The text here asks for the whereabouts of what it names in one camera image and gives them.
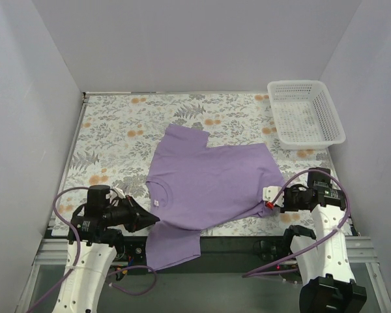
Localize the purple t shirt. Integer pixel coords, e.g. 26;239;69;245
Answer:
146;124;285;270

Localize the white plastic laundry basket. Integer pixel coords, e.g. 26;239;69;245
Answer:
267;80;346;150

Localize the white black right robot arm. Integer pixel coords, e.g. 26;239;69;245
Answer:
276;168;367;312

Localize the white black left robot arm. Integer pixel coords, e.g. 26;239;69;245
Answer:
53;185;160;312

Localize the floral tablecloth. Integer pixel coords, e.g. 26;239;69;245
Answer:
50;93;334;236

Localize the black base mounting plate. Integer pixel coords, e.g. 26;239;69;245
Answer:
113;236;289;274

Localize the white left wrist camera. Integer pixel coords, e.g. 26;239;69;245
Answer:
109;186;126;205

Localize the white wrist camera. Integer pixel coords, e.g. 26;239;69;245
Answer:
263;186;283;210
109;186;126;205

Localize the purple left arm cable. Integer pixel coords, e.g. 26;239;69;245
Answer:
25;186;158;313

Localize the aluminium frame rail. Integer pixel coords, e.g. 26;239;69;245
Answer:
15;236;391;312

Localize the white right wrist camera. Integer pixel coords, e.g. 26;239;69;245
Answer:
263;186;283;210

